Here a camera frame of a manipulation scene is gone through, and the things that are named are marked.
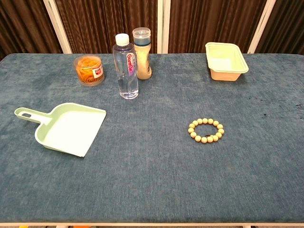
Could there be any wooden bead bracelet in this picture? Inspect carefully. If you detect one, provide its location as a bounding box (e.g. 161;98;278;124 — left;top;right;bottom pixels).
188;118;225;144

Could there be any clear plastic water bottle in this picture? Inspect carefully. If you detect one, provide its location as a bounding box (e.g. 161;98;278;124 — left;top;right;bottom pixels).
112;33;139;100

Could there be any seasoning shaker with clear cap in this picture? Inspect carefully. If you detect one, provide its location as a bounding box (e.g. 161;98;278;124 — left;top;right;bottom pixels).
132;27;152;80

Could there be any blue table cloth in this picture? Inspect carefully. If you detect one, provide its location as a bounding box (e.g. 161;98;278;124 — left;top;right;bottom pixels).
0;53;304;224

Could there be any clear tub of rubber bands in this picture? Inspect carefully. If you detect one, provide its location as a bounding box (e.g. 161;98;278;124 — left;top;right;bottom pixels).
73;54;105;87

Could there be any pale green plastic dustpan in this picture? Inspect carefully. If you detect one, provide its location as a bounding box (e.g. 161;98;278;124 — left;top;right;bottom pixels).
14;102;107;158

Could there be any pale green rectangular plastic container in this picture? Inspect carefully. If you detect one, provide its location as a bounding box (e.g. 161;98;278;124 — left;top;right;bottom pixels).
205;42;249;82

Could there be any brown pleated curtain panel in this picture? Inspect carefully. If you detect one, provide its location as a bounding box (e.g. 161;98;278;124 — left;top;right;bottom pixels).
0;0;64;60
54;0;159;54
256;0;304;57
168;0;267;54

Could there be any white screen frame post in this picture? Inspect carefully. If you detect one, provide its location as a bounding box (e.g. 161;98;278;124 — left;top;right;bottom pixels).
247;0;277;54
42;0;73;54
156;0;171;54

